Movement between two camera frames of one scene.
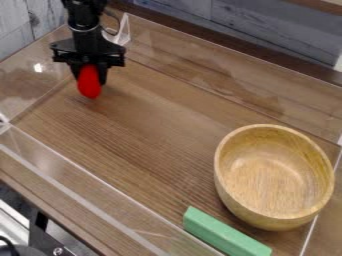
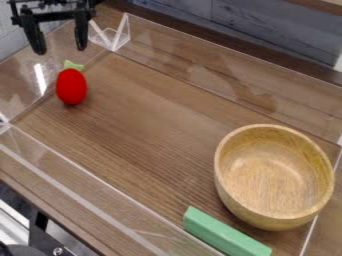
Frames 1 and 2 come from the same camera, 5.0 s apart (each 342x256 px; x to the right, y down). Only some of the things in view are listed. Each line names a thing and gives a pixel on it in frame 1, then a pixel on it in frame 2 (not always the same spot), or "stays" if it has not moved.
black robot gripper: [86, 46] -> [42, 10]
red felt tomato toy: [88, 80] -> [70, 83]
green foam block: [221, 236] stays
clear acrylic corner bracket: [120, 36] stays
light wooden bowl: [272, 175] stays
